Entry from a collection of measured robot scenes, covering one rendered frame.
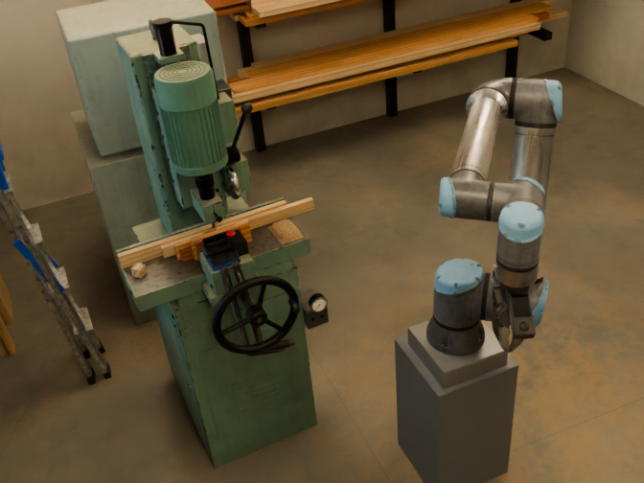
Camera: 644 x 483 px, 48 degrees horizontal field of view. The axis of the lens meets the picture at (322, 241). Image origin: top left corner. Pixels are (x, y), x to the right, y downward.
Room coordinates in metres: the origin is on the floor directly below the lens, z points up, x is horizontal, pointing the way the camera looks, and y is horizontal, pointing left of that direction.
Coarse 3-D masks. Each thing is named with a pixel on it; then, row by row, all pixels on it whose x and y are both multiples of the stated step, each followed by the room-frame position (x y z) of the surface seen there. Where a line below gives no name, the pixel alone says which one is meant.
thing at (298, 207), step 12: (288, 204) 2.18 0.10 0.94; (300, 204) 2.17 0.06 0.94; (312, 204) 2.19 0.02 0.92; (252, 216) 2.12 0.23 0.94; (264, 216) 2.12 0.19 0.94; (276, 216) 2.14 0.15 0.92; (288, 216) 2.16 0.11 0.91; (216, 228) 2.07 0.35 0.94; (252, 228) 2.10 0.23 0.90; (180, 240) 2.02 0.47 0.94; (168, 252) 1.99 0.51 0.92
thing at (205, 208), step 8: (192, 192) 2.11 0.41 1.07; (200, 200) 2.04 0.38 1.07; (208, 200) 2.04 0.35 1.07; (216, 200) 2.03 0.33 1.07; (200, 208) 2.03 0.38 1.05; (208, 208) 2.01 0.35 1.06; (216, 208) 2.02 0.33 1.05; (200, 216) 2.05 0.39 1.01; (208, 216) 2.01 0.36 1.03; (224, 216) 2.03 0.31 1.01
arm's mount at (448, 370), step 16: (416, 336) 1.78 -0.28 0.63; (416, 352) 1.77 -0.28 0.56; (432, 352) 1.70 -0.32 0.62; (480, 352) 1.68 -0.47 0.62; (496, 352) 1.67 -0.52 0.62; (432, 368) 1.67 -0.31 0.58; (448, 368) 1.62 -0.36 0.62; (464, 368) 1.63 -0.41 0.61; (480, 368) 1.65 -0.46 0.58; (496, 368) 1.67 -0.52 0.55; (448, 384) 1.61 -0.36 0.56
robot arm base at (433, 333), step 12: (432, 324) 1.76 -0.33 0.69; (480, 324) 1.74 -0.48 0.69; (432, 336) 1.73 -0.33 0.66; (444, 336) 1.71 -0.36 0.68; (456, 336) 1.69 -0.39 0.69; (468, 336) 1.69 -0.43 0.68; (480, 336) 1.73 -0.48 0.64; (444, 348) 1.69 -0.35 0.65; (456, 348) 1.68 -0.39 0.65; (468, 348) 1.68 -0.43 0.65
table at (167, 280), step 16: (256, 240) 2.03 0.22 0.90; (272, 240) 2.02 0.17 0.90; (304, 240) 2.01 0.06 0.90; (160, 256) 1.99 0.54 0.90; (256, 256) 1.94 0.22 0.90; (272, 256) 1.96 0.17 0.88; (288, 256) 1.98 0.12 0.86; (128, 272) 1.92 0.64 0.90; (160, 272) 1.90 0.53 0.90; (176, 272) 1.89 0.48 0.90; (192, 272) 1.89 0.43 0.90; (256, 272) 1.89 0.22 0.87; (144, 288) 1.82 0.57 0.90; (160, 288) 1.82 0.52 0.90; (176, 288) 1.83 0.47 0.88; (192, 288) 1.85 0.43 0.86; (208, 288) 1.83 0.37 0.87; (256, 288) 1.84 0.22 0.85; (144, 304) 1.79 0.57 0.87; (160, 304) 1.81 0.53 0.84
